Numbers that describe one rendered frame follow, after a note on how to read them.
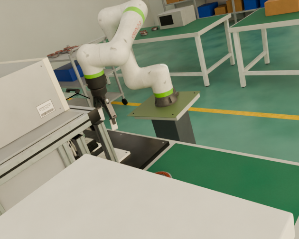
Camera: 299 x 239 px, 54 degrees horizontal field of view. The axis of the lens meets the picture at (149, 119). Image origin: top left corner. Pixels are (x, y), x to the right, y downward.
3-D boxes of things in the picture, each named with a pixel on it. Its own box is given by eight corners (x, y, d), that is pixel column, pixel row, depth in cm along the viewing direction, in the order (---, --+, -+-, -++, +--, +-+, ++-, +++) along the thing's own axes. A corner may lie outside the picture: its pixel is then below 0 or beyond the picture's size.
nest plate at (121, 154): (110, 148, 148) (109, 146, 148) (130, 153, 138) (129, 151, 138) (88, 165, 139) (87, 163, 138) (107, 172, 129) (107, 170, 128)
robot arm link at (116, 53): (123, 32, 152) (117, 12, 145) (144, 30, 149) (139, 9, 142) (104, 72, 127) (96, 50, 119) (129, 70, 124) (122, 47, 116)
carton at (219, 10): (222, 11, 748) (221, 4, 741) (232, 9, 730) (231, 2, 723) (215, 15, 723) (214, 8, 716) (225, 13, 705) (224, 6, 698)
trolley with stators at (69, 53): (88, 100, 482) (65, 41, 441) (131, 104, 414) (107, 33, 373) (59, 118, 445) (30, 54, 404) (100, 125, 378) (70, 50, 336)
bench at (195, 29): (136, 67, 593) (125, 30, 562) (238, 63, 445) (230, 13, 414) (104, 85, 537) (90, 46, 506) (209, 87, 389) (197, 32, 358)
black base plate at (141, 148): (89, 129, 183) (88, 126, 182) (170, 144, 139) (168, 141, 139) (23, 174, 154) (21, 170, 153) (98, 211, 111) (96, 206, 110)
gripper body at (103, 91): (108, 85, 134) (113, 103, 139) (100, 81, 140) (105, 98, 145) (94, 91, 131) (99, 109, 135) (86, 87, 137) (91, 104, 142)
